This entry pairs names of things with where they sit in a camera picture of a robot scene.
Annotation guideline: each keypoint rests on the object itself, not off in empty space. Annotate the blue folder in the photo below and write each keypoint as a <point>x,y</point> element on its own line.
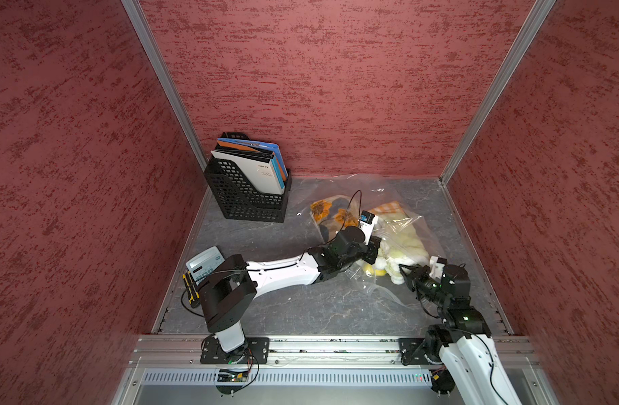
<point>249,145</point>

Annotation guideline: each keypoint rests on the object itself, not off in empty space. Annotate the aluminium front rail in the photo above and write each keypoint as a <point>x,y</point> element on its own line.
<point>312,351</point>

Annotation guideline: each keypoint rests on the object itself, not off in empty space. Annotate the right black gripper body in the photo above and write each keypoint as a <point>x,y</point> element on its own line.
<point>428,287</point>

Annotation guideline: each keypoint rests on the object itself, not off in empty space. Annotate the green white fluffy blanket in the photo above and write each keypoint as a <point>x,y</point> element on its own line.
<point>400,244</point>

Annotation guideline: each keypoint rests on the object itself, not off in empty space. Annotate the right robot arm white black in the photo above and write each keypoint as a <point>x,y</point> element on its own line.
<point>461,345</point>

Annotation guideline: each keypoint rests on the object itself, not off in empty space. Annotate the corner aluminium profile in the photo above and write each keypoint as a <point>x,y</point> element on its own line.
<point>146,37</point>
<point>523,40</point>

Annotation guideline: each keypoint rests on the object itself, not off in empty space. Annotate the grey desk calculator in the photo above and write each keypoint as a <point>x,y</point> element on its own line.
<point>197,269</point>

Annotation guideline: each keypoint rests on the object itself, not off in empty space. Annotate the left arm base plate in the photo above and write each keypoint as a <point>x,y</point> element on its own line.
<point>253,348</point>

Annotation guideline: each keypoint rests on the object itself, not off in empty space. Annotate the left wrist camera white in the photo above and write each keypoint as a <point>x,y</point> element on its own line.
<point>367,223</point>

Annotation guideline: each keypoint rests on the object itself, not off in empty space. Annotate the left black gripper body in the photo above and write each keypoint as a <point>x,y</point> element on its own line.
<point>366,252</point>

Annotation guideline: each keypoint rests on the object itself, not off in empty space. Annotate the orange folder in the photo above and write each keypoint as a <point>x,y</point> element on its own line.
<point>241,148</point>

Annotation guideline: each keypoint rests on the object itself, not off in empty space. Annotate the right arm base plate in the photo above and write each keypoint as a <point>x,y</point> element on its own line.
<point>422,352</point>

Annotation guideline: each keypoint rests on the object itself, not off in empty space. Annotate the black mesh file holder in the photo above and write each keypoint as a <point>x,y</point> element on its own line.
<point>236,196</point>

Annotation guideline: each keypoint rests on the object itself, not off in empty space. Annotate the orange white checkered blanket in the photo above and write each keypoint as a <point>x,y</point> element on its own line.
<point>388,208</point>

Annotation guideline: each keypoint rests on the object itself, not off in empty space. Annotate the right corner aluminium profile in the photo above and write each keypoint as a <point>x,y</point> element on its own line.
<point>523,40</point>

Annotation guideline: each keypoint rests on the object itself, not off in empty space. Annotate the white booklet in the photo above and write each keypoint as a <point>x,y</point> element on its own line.
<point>261,172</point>

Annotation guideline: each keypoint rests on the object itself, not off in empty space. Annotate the beige orange blue patterned blanket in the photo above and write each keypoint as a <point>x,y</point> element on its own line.
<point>333,214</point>

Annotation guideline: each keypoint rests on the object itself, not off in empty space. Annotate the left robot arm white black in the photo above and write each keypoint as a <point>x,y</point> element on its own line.
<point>226,293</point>

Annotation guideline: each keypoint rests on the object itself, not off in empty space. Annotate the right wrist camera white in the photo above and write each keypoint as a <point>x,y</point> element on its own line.
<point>437,266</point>

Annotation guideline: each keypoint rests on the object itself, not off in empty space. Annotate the clear plastic vacuum bag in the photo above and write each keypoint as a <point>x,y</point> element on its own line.
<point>373,202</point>

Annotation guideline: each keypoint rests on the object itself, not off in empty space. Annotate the left corner aluminium profile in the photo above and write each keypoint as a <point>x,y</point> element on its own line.
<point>146,37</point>

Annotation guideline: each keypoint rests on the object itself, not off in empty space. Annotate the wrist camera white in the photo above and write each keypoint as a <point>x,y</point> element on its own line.
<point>437,266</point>
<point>367,223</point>

